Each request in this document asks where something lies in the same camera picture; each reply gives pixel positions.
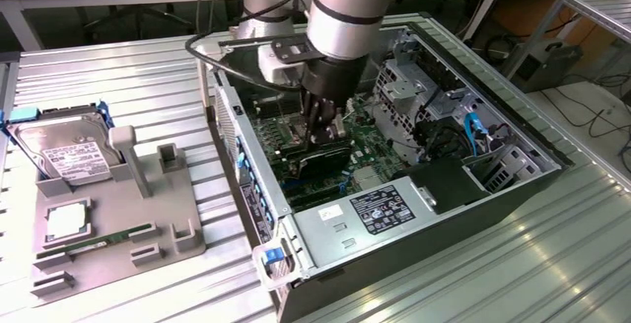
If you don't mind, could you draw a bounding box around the grey plastic parts rack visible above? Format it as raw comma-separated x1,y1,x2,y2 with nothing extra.
29,124,210,301

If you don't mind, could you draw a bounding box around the green RAM stick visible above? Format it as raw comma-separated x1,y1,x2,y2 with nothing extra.
41,222,155,260

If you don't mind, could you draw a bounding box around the grey metal disk bay cage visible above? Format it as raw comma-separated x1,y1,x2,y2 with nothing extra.
371,58,475,162

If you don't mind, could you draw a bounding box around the black coiled cable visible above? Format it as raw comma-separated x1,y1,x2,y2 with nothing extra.
485,35,515,61

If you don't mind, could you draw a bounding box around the silver chipset heatsink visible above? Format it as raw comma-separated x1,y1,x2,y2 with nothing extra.
351,167,391,188

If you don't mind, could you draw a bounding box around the black graphics card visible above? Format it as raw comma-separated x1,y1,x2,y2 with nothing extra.
290,138,355,188

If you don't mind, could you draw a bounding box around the green motherboard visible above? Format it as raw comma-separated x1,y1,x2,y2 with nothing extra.
245,89,411,214

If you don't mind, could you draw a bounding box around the grey power supply unit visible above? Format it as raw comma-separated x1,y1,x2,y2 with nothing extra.
293,175,439,269

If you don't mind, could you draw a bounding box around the black chair base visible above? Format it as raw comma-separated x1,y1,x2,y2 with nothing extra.
82,3,195,33

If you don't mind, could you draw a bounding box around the grey box device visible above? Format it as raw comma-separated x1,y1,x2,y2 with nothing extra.
511,40,585,94

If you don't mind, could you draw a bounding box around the black hanging cable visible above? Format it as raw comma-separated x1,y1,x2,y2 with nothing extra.
195,0,222,35

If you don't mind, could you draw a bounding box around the blue data wire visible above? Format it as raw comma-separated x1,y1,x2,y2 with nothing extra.
462,109,495,158

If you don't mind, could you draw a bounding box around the open black PC case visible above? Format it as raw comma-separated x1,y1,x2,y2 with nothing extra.
195,11,577,323

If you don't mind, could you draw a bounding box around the black floor cable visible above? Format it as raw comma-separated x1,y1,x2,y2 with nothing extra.
539,74,631,140

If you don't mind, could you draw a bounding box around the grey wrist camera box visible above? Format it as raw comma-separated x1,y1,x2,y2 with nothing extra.
255,36,325,88

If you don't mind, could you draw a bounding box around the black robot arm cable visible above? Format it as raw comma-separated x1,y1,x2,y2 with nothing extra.
183,0,319,94

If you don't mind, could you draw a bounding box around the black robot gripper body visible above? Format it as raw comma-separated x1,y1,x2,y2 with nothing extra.
299,55,370,117

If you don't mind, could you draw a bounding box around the aluminium frame table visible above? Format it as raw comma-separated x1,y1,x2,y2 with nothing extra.
561,0,631,52

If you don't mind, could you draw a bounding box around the CPU socket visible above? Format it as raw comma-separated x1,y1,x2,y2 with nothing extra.
281,112,313,143

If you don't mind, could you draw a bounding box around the hard disk in blue caddy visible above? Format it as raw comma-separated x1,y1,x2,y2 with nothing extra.
0,96,125,188

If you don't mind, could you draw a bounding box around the silver CPU chip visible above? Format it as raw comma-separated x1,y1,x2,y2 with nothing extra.
46,205,94,242

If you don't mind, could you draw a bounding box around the black RAM slot bank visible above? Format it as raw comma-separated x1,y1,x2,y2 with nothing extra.
275,141,317,163
251,95,303,118

